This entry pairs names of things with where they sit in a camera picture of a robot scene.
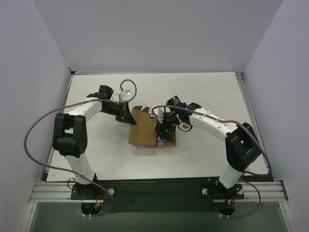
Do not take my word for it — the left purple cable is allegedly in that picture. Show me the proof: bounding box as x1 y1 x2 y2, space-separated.
24 79 138 217

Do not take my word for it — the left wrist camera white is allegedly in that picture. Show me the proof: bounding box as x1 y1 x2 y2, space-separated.
119 89 132 102

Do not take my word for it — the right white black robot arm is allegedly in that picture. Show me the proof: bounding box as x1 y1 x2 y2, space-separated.
151 96 261 189

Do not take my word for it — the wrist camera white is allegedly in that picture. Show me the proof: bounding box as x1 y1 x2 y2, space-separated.
149 108 164 124
119 89 132 102

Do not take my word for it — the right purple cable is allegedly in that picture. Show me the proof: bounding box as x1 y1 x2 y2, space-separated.
150 105 272 219

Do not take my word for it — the purple cable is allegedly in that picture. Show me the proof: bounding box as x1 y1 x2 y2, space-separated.
24 79 138 217
150 105 272 219

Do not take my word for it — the brown cardboard express box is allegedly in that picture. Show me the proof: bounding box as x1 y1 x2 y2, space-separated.
128 106 176 148

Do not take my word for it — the small purple plush toy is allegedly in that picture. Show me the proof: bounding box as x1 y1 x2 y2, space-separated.
157 137 167 146

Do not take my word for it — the aluminium front rail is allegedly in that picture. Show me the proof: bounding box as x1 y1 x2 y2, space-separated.
30 181 288 203

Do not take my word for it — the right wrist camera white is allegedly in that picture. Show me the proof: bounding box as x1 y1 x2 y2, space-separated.
149 108 164 124

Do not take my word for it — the yellow utility knife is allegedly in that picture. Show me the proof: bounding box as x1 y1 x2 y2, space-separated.
182 123 191 129

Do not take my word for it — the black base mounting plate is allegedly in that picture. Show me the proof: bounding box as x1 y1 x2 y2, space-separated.
70 177 244 213

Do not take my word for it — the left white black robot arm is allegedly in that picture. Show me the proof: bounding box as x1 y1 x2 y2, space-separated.
52 85 137 199

